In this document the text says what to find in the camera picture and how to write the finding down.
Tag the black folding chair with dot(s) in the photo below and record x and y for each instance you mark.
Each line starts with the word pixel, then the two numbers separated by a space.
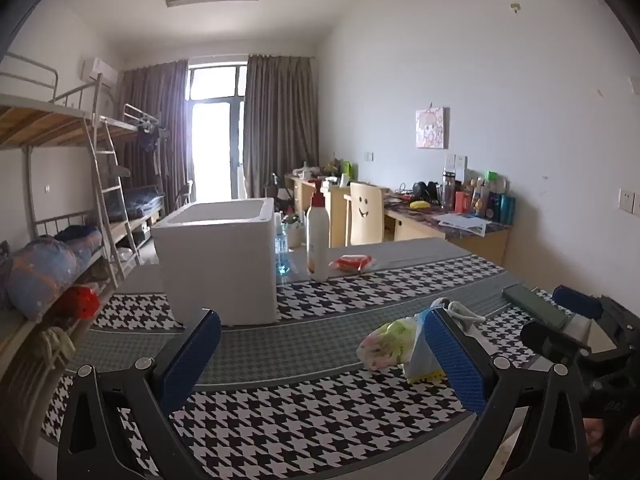
pixel 184 191

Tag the purple patterned desk mat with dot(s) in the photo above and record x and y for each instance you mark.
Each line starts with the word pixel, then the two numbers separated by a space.
pixel 425 215

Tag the small metal bunk bed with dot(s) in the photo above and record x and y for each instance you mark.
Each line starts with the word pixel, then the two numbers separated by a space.
pixel 117 125

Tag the white air conditioner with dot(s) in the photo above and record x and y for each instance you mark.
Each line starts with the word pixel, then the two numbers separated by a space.
pixel 100 70

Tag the white papers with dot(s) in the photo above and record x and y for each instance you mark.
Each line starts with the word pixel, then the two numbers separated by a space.
pixel 465 222

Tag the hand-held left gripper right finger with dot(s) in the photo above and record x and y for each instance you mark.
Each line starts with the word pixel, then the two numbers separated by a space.
pixel 455 360

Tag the long wooden desk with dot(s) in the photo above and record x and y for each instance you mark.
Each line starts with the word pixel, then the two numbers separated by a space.
pixel 480 247

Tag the dark blue quilt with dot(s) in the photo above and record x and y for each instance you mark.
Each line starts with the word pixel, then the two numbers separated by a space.
pixel 80 237

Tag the white wall socket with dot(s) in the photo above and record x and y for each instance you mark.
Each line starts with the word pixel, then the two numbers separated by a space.
pixel 627 201

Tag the grey waste bin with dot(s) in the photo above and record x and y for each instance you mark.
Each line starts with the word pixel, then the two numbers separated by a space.
pixel 295 235

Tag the steel thermos bottle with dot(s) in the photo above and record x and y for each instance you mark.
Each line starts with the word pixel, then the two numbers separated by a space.
pixel 449 190

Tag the clear water bottle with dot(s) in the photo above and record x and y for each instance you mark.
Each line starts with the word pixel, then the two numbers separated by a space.
pixel 281 260

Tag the dark green case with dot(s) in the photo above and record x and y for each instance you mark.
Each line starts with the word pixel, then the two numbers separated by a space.
pixel 532 305

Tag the wooden smiley chair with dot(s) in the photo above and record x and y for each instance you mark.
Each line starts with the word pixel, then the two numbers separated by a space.
pixel 365 215

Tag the blue orange bedding bundle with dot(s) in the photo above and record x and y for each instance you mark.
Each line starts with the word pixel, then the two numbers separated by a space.
pixel 40 275

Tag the white foam net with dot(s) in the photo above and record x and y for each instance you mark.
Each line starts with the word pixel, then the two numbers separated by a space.
pixel 420 355

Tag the black headphones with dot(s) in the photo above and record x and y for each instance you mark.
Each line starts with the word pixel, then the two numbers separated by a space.
pixel 425 191

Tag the hanging dark clothes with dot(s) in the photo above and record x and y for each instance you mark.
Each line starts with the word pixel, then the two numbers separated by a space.
pixel 147 140

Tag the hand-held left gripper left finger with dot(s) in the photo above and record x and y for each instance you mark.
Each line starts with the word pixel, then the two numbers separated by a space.
pixel 192 360

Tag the yellowish cloth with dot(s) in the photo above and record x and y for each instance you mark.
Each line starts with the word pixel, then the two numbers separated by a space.
pixel 57 347

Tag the metal bunk ladder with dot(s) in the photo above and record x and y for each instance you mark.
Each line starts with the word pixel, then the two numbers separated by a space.
pixel 111 189

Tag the white lotion pump bottle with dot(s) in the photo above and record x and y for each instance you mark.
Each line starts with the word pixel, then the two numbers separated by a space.
pixel 317 240

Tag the glass balcony door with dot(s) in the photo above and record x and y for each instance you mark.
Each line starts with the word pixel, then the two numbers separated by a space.
pixel 215 150

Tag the red snack packet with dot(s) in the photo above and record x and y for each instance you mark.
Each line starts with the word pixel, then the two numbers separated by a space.
pixel 350 263

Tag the green box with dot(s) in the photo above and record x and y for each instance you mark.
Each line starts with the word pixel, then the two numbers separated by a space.
pixel 348 170

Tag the double wall socket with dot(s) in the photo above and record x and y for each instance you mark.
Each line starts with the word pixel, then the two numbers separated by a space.
pixel 456 161

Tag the person's right hand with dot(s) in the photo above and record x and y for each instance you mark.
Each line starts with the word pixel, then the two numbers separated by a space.
pixel 596 440

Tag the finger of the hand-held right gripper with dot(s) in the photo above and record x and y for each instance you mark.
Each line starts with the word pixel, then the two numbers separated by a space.
pixel 575 300
pixel 545 340

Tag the row of toiletry bottles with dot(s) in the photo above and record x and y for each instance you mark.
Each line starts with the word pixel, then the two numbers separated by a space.
pixel 506 210

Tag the pink wall poster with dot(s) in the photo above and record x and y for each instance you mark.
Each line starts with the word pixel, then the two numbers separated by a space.
pixel 430 127

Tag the houndstooth blanket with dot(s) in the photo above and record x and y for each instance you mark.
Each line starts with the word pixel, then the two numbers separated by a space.
pixel 300 410

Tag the yellow desk object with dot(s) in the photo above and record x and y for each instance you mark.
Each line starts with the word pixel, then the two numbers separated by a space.
pixel 420 205

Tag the brown curtain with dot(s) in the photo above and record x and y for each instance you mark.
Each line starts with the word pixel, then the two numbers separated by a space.
pixel 155 110
pixel 280 120

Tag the large metal bunk bed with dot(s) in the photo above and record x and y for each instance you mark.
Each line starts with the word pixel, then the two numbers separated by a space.
pixel 45 120

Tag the white foam box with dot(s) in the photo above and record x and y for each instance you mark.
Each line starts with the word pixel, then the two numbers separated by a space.
pixel 215 270

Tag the folded blue quilt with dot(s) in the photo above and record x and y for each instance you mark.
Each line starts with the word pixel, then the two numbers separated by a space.
pixel 142 202

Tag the red plastic bag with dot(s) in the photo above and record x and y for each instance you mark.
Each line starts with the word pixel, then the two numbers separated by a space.
pixel 80 302

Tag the green pink snack packet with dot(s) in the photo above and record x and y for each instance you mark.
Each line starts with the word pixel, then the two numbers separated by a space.
pixel 382 345

